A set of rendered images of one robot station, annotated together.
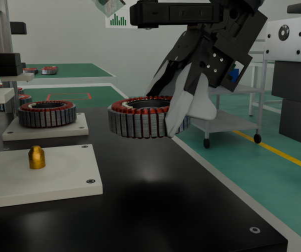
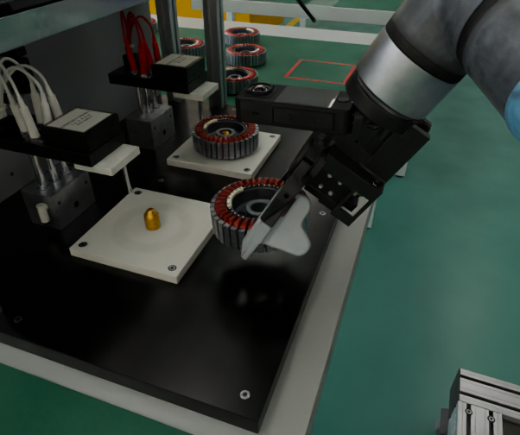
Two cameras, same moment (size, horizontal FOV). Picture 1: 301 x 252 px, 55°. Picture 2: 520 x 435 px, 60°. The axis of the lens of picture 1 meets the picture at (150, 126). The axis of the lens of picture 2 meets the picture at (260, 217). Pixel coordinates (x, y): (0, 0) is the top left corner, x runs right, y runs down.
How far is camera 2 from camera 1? 0.32 m
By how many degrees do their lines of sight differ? 38
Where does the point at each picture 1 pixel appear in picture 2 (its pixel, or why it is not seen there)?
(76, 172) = (173, 249)
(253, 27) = (402, 148)
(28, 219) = (106, 286)
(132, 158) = not seen: hidden behind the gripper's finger
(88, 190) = (164, 276)
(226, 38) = (358, 154)
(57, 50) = not seen: outside the picture
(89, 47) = not seen: outside the picture
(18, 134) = (181, 162)
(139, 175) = (231, 274)
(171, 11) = (275, 113)
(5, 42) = (212, 20)
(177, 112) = (250, 239)
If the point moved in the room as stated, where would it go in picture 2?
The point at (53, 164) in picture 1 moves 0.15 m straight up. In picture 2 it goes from (166, 229) to (149, 122)
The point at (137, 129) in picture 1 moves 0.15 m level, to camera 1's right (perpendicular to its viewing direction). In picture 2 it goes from (220, 236) to (345, 293)
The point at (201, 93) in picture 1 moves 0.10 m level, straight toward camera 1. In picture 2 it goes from (293, 222) to (215, 272)
